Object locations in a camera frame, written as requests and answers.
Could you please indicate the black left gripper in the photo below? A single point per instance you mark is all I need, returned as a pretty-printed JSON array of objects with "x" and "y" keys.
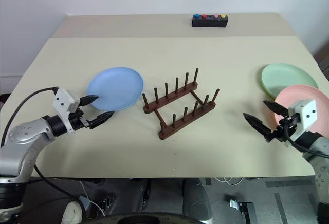
[{"x": 77, "y": 121}]

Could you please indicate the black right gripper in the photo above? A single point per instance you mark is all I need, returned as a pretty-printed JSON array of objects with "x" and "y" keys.
[{"x": 281, "y": 129}]

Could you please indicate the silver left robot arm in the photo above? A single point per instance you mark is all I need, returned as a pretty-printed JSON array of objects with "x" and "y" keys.
[{"x": 23, "y": 136}]

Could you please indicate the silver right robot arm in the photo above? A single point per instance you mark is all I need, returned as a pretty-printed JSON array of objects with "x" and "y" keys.
[{"x": 317, "y": 162}]

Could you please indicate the dark rounded robot base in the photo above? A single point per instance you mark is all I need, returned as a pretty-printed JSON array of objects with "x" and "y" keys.
[{"x": 144, "y": 218}]

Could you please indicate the brown wooden dish rack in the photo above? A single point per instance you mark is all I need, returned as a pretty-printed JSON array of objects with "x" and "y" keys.
[{"x": 177, "y": 105}]

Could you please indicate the blue plastic plate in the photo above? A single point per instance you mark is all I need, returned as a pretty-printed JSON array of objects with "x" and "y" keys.
[{"x": 115, "y": 88}]

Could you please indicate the pink plastic plate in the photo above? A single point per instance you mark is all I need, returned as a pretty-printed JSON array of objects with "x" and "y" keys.
[{"x": 300, "y": 95}]

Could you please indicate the green plastic plate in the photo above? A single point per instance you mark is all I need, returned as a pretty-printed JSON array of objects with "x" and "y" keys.
[{"x": 285, "y": 78}]

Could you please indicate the grey robot leg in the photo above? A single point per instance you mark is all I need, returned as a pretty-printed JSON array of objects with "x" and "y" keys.
[{"x": 196, "y": 198}]

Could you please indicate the black box with coloured buttons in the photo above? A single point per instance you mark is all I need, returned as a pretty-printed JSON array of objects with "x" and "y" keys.
[{"x": 209, "y": 21}]

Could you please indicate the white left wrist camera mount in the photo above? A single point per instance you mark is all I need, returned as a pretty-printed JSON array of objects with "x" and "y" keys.
[{"x": 63, "y": 103}]

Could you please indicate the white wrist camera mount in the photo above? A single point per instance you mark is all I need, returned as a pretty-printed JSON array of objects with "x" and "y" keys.
[
  {"x": 63, "y": 103},
  {"x": 304, "y": 114}
]

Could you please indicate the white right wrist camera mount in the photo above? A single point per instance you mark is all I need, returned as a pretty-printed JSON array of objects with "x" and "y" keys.
[{"x": 304, "y": 114}]

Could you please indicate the small metal bracket on floor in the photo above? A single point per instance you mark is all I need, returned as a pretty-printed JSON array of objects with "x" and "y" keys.
[{"x": 240, "y": 206}]

